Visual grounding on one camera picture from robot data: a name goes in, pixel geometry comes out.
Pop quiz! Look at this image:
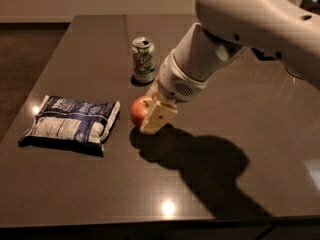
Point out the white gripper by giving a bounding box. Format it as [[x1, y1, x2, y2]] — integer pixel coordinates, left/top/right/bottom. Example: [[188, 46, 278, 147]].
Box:
[[140, 48, 209, 135]]

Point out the red green apple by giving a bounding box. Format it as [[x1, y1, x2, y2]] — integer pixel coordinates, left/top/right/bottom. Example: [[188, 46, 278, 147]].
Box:
[[130, 95, 152, 128]]

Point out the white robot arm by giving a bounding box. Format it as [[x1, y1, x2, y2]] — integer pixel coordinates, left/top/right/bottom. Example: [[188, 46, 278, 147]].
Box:
[[139, 0, 320, 134]]

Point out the blue white chip bag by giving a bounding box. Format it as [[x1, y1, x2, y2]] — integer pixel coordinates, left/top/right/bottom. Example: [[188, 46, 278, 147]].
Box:
[[18, 95, 121, 155]]

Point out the green white soda can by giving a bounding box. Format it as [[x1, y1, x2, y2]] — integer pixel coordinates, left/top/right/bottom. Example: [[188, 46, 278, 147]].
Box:
[[132, 37, 155, 84]]

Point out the black wire basket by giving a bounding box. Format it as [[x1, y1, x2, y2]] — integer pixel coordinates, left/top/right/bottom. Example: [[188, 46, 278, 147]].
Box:
[[252, 48, 275, 61]]

